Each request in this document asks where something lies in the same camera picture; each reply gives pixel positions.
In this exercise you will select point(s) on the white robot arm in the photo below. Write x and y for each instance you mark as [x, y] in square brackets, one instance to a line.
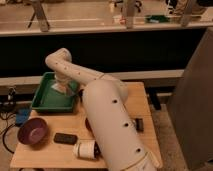
[103, 101]

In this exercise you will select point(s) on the orange bowl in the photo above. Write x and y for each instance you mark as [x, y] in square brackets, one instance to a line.
[87, 124]

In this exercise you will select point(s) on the wooden table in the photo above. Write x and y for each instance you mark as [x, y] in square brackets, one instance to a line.
[49, 155]

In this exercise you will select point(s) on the green plastic tray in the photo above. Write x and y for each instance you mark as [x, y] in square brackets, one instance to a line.
[48, 100]

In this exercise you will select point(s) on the black rectangular case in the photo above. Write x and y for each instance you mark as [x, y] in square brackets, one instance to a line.
[65, 138]

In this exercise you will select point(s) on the white jar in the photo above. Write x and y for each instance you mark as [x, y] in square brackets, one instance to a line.
[84, 149]

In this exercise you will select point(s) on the dark grape bunch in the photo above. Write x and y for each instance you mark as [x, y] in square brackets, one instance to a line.
[97, 151]

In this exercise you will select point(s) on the purple bowl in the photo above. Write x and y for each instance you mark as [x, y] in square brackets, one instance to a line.
[32, 131]

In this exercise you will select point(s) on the blue box on floor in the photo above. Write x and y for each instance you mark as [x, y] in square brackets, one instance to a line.
[22, 116]

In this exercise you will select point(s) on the black handled brush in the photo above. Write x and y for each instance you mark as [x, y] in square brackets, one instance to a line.
[138, 123]

